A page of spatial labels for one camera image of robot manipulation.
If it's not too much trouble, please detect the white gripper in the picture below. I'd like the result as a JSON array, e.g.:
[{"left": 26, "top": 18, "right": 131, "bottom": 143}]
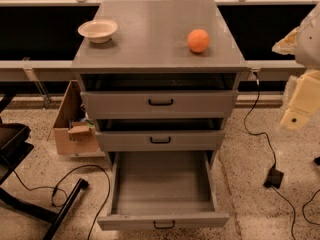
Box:
[{"left": 280, "top": 69, "right": 320, "bottom": 131}]

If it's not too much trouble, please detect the black cable far right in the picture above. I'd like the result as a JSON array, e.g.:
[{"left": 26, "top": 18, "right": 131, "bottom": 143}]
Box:
[{"left": 301, "top": 189, "right": 320, "bottom": 227}]

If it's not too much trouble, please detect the grey middle drawer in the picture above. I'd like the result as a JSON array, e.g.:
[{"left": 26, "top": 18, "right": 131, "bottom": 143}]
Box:
[{"left": 96, "top": 130, "right": 224, "bottom": 152}]

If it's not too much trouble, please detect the grey railing beam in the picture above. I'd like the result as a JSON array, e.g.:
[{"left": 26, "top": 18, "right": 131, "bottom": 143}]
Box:
[{"left": 0, "top": 60, "right": 320, "bottom": 82}]

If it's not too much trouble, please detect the grey open bottom drawer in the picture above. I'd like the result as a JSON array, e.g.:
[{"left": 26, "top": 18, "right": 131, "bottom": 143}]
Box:
[{"left": 98, "top": 151, "right": 229, "bottom": 231}]

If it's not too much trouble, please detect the black power cable right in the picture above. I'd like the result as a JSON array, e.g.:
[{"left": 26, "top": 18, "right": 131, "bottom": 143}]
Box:
[{"left": 243, "top": 71, "right": 278, "bottom": 169}]

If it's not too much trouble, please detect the white paper bowl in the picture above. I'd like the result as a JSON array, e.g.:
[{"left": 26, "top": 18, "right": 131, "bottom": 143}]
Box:
[{"left": 78, "top": 19, "right": 118, "bottom": 44}]

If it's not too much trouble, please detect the grey drawer cabinet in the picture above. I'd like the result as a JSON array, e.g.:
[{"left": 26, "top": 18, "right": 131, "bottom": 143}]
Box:
[{"left": 70, "top": 0, "right": 250, "bottom": 158}]

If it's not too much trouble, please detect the grey top drawer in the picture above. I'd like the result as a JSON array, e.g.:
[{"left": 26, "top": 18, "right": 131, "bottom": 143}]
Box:
[{"left": 81, "top": 91, "right": 237, "bottom": 119}]

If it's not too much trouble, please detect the black chair base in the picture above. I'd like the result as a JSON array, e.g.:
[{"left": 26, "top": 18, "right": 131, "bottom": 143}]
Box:
[{"left": 1, "top": 97, "right": 91, "bottom": 240}]

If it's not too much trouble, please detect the black power adapter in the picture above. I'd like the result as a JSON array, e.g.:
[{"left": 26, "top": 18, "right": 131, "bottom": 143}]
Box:
[{"left": 264, "top": 167, "right": 284, "bottom": 189}]

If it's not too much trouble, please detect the black floor cable left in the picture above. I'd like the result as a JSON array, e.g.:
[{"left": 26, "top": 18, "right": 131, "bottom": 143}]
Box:
[{"left": 12, "top": 164, "right": 112, "bottom": 240}]

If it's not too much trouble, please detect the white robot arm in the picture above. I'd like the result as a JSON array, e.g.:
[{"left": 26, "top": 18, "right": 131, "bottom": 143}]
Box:
[{"left": 272, "top": 2, "right": 320, "bottom": 130}]

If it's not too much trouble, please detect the cardboard box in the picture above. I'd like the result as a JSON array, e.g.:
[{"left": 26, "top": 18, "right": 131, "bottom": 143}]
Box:
[{"left": 53, "top": 80, "right": 100, "bottom": 156}]

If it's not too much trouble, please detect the orange fruit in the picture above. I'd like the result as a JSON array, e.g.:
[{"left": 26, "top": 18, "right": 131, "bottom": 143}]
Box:
[{"left": 187, "top": 29, "right": 210, "bottom": 53}]

